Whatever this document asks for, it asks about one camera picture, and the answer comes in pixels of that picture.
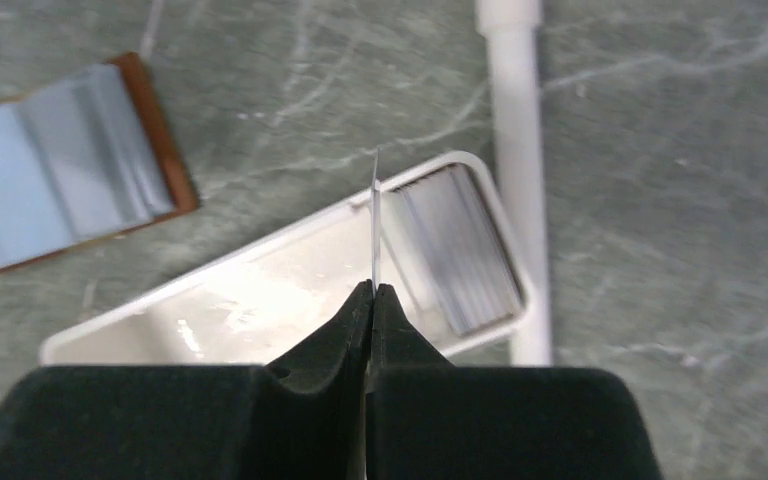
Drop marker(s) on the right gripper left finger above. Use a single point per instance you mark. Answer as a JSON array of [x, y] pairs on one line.
[[305, 409]]

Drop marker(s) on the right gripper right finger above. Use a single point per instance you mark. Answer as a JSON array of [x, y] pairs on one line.
[[407, 414]]

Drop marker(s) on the silver VIP credit card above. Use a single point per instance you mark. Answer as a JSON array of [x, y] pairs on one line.
[[375, 235]]

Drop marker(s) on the brown leather card holder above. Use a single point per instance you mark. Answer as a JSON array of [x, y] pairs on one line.
[[84, 158]]

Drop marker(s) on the white rectangular plastic tray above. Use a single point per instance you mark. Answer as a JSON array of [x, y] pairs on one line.
[[257, 302]]

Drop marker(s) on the white PVC pipe frame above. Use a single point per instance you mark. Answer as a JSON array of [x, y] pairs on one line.
[[510, 32]]

